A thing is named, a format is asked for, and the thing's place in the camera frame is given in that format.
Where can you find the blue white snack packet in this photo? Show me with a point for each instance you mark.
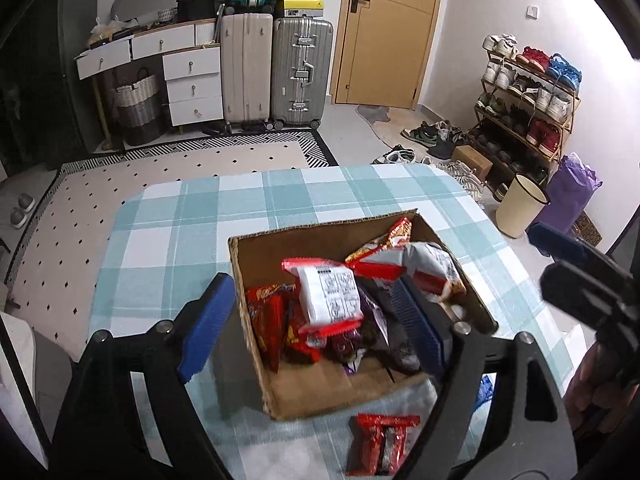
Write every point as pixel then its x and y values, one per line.
pixel 485 392

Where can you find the red white snack packet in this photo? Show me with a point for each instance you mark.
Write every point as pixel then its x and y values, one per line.
pixel 431 267

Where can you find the wall light switch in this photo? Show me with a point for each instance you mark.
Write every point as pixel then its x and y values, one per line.
pixel 532 12

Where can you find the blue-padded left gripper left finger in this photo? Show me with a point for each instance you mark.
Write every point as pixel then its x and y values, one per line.
pixel 99 434

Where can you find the grey slippers pair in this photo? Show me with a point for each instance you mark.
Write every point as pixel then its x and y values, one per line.
pixel 18 215

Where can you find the dark sneakers on floor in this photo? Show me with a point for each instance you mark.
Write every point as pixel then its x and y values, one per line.
pixel 440 139

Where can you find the teal plaid tablecloth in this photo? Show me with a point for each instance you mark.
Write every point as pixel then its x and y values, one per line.
pixel 169 241

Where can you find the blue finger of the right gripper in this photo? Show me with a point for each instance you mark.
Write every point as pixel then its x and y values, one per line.
pixel 556 245

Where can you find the red snack packet in box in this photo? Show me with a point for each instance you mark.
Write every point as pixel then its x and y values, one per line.
pixel 268 310

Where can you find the dark refrigerator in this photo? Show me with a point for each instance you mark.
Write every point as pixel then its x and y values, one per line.
pixel 58 107

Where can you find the purple white snack packet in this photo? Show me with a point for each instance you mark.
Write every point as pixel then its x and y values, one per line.
pixel 380 334

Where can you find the woven laundry basket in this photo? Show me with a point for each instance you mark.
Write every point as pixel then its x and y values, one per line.
pixel 139 107

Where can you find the small brown cardboard box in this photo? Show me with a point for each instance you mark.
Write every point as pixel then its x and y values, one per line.
pixel 478 163

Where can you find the dotted beige rug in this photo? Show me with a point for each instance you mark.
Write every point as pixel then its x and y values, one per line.
pixel 54 268

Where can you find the brown cardboard SF box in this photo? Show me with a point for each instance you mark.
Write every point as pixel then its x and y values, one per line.
pixel 307 390

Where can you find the purple bag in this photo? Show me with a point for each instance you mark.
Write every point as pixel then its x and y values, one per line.
pixel 569 191

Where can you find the wooden door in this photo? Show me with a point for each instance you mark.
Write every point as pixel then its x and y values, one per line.
pixel 382 50

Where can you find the white red-edged snack packet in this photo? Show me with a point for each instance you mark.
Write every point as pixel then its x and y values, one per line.
pixel 328 295

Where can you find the orange white snack packet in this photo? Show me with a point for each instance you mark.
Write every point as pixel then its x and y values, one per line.
pixel 398 235

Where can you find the red chocolate snack packet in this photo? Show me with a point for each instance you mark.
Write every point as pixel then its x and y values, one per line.
pixel 381 443

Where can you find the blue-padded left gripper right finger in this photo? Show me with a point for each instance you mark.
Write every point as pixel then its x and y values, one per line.
pixel 527 434

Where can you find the white drawer desk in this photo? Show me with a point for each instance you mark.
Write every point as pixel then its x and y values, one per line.
pixel 186 58

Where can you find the silver aluminium suitcase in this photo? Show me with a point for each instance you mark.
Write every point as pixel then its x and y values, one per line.
pixel 301 56

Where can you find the wooden shoe rack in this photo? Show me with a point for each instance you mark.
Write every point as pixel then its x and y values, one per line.
pixel 525 114

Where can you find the cream waste bin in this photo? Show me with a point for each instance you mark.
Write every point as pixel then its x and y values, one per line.
pixel 520 206

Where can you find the beige hard suitcase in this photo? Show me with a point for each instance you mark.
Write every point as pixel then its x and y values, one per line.
pixel 246 59

